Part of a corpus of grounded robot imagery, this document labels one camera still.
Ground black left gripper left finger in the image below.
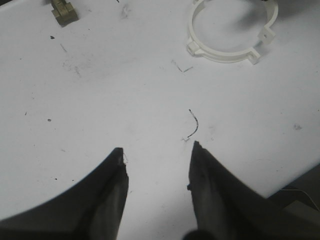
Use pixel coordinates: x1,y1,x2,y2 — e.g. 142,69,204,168
0,147,129,240

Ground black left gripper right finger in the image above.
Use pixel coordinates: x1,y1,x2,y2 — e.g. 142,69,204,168
187,141,320,240

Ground white half pipe clamp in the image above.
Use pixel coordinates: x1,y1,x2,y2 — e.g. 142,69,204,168
258,0,279,45
186,0,261,65

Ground brass valve red handwheel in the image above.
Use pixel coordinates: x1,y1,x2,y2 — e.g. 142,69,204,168
51,0,79,26

